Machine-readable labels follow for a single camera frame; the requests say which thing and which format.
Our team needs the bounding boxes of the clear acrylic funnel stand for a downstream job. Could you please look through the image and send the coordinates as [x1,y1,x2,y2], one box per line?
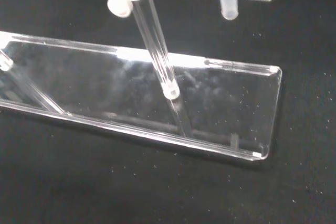
[0,0,306,163]

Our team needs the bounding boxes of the black bench cloth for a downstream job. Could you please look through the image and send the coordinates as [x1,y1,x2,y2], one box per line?
[0,0,336,224]

